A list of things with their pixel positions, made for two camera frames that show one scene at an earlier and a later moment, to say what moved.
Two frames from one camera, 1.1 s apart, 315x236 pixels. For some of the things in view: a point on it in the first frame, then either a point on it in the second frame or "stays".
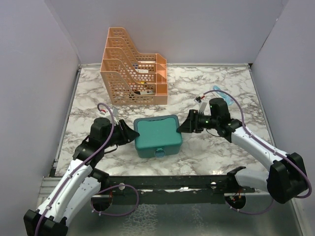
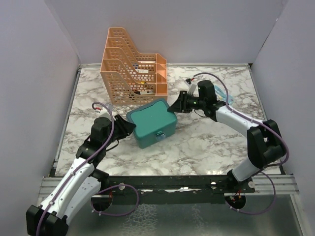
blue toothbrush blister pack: (228, 98) stays
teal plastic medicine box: (158, 136) → (154, 123)
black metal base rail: (171, 190) stays
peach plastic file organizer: (132, 78) stays
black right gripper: (191, 125) → (180, 104)
